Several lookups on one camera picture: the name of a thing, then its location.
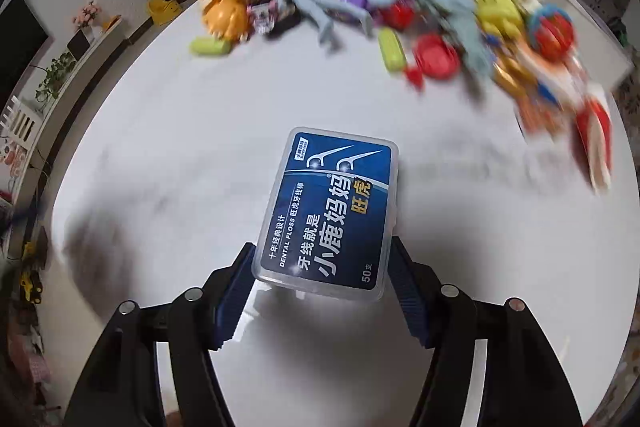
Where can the yellow toy vehicle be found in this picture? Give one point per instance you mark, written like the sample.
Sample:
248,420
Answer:
31,287

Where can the small red toy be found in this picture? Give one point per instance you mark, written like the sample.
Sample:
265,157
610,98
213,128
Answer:
397,14

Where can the red and blue ball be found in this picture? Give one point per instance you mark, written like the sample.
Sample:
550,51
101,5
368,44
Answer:
552,32

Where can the black television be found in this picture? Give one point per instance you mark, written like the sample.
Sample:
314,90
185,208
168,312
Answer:
20,42

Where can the floral patterned sofa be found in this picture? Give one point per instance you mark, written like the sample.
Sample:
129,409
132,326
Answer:
627,99

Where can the small green capsule case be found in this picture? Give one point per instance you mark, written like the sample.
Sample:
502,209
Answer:
391,51
210,47

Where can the red and white snack packet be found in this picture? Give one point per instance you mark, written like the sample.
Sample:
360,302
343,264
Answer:
595,137

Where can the blue label dental floss box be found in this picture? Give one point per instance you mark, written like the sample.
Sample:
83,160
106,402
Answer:
330,217

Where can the orange-haired doll head toy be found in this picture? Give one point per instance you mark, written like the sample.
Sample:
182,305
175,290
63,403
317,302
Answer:
225,9

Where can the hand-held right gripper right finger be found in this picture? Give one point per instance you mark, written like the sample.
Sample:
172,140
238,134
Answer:
407,287

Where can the pink flower bouquet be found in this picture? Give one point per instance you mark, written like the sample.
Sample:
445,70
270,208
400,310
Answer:
86,16

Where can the green trailing plant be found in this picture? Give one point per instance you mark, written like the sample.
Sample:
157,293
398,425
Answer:
55,74

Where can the white slatted rack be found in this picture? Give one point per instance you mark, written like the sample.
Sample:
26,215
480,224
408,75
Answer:
17,122

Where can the pink patterned toy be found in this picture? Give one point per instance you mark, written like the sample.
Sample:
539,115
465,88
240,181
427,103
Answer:
265,7

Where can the gold and orange wrappers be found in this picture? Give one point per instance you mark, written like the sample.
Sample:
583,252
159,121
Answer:
535,87

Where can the red round plastic toy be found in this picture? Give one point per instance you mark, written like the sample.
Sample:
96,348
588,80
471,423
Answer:
436,57

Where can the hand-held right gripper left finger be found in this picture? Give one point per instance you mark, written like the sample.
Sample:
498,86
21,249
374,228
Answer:
235,297

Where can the small yellow chair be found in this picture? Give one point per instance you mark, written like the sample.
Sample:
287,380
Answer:
165,11

